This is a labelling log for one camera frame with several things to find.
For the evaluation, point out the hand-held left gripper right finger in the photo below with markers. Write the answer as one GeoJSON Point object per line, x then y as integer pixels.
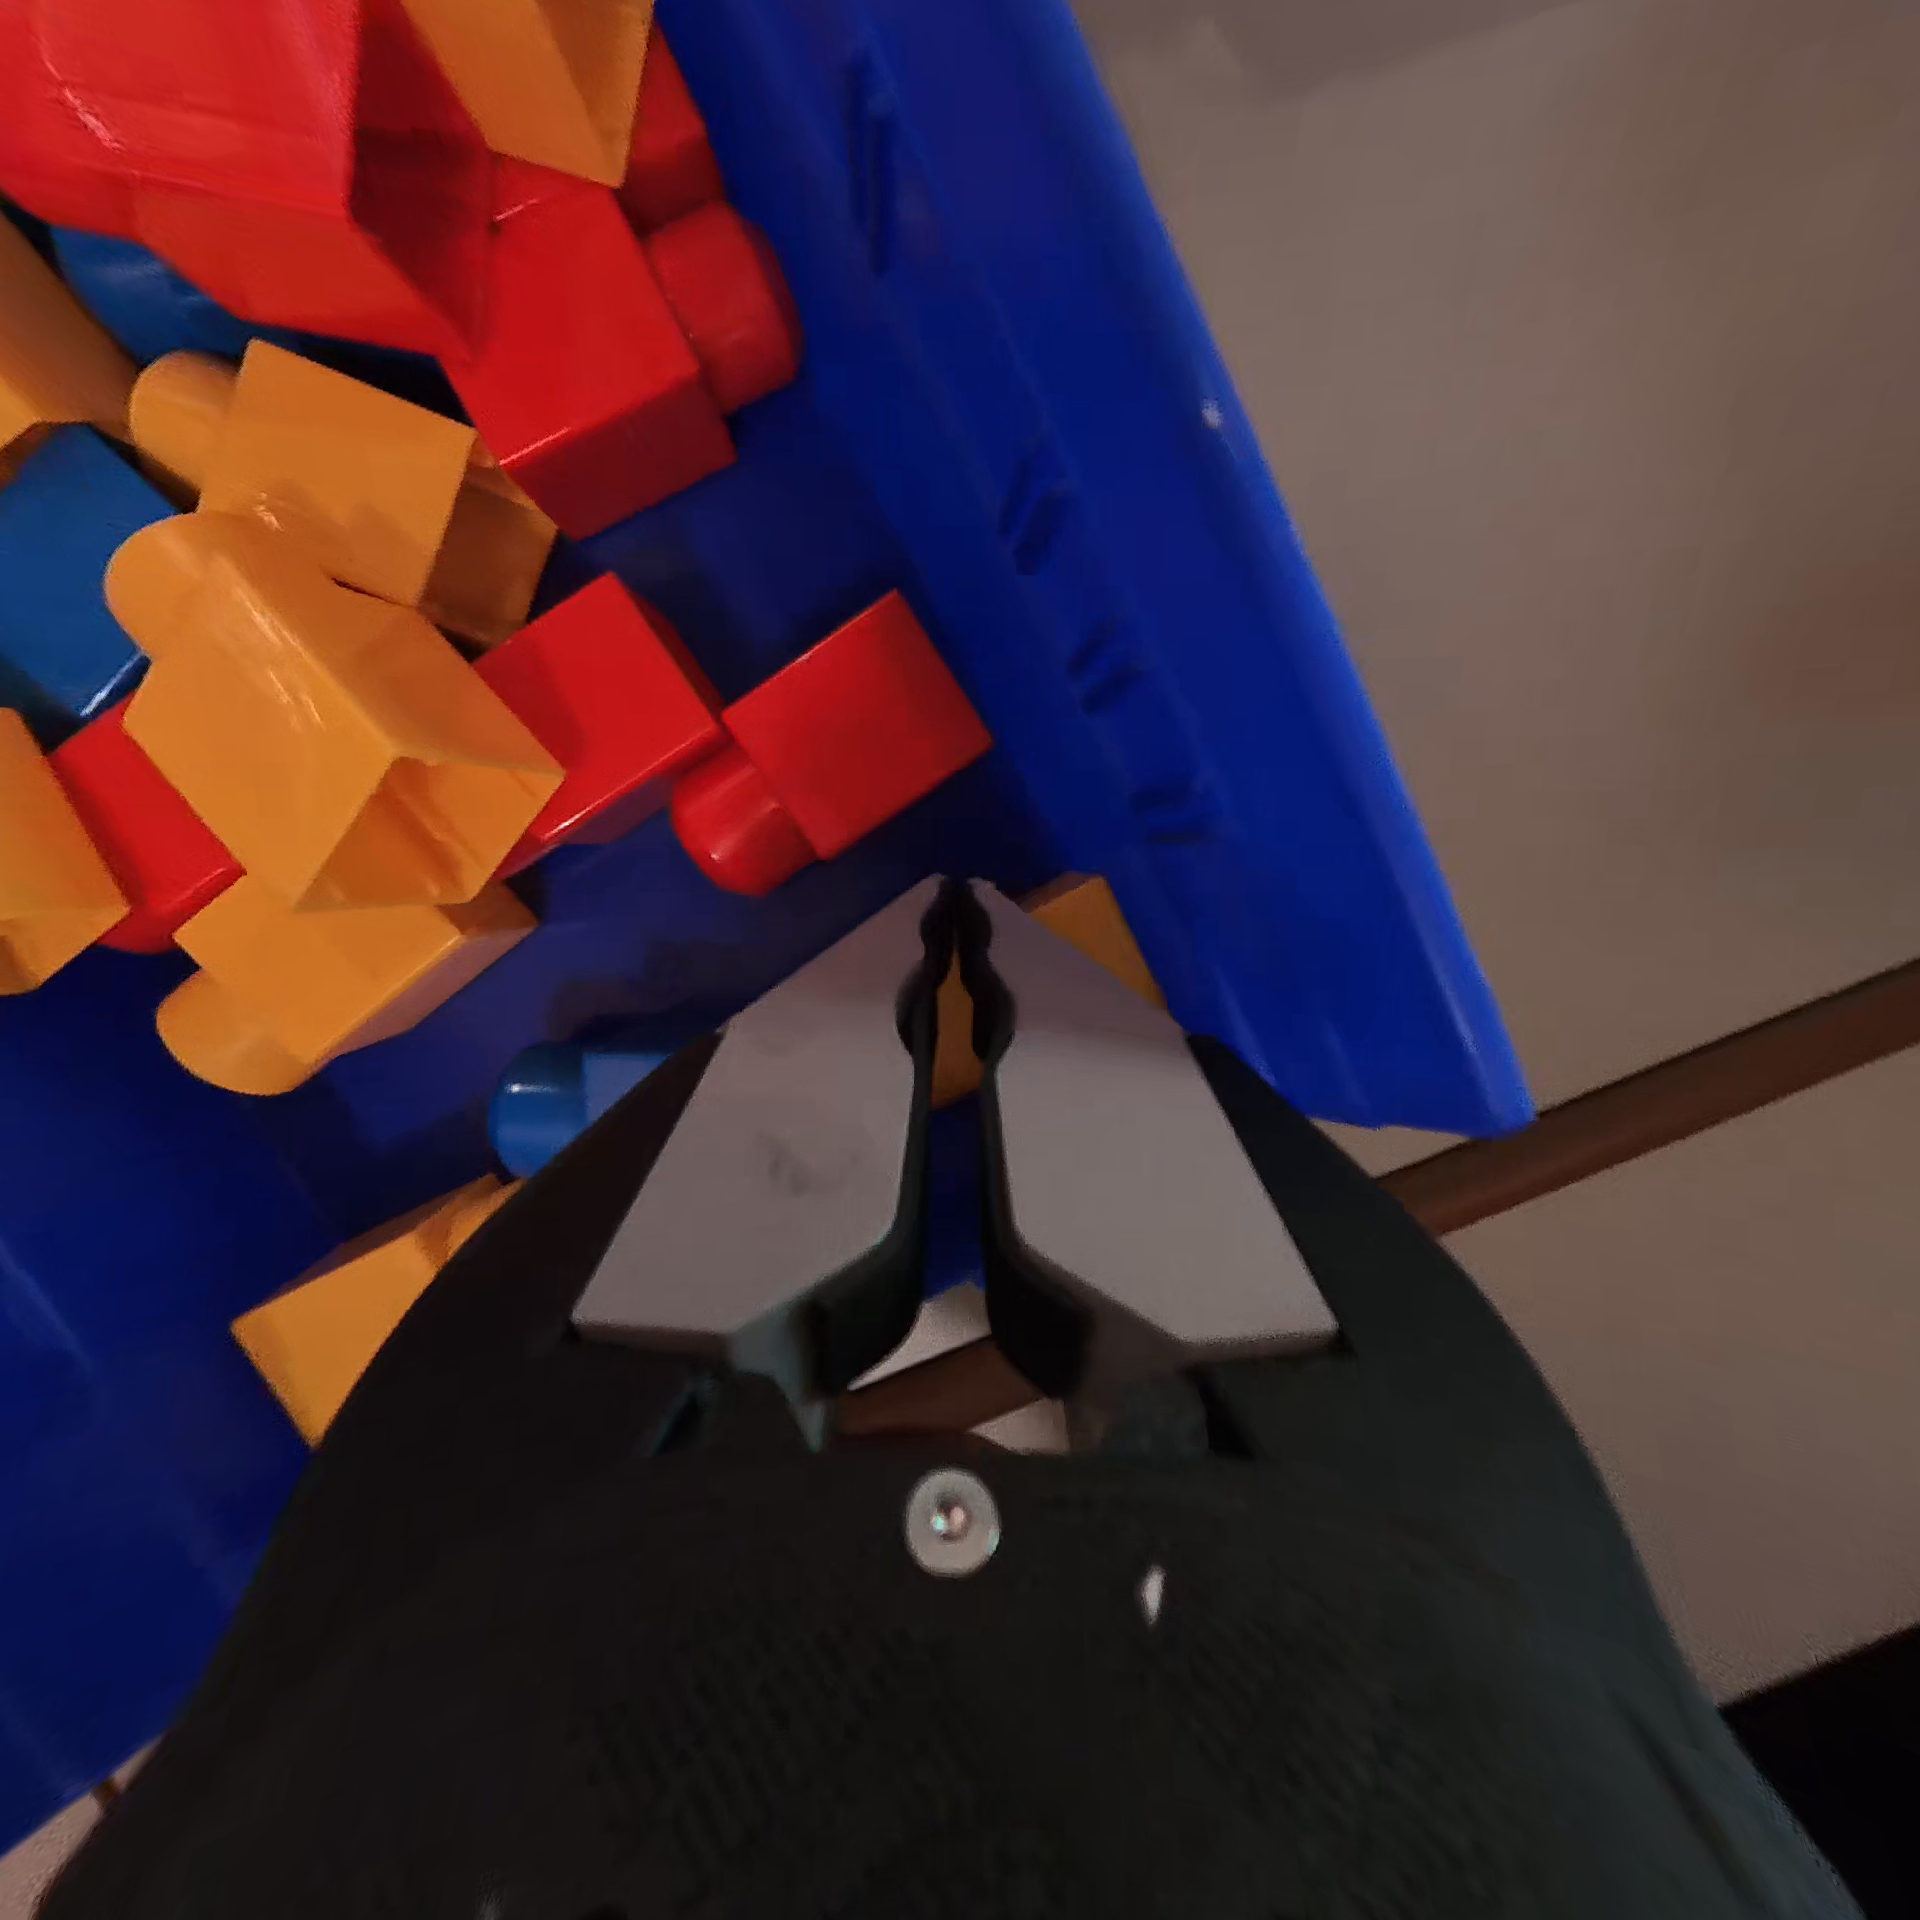
{"type": "Point", "coordinates": [1124, 1187]}

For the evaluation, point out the pile of mega blocks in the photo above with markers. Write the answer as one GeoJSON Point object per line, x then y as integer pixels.
{"type": "Point", "coordinates": [301, 677]}

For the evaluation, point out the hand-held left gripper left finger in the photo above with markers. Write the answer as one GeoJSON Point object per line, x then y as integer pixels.
{"type": "Point", "coordinates": [778, 1187]}

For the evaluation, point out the blue plastic bin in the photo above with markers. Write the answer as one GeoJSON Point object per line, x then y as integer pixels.
{"type": "Point", "coordinates": [1051, 450]}

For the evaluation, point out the orange mega block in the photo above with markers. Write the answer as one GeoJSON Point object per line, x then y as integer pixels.
{"type": "Point", "coordinates": [1101, 939]}

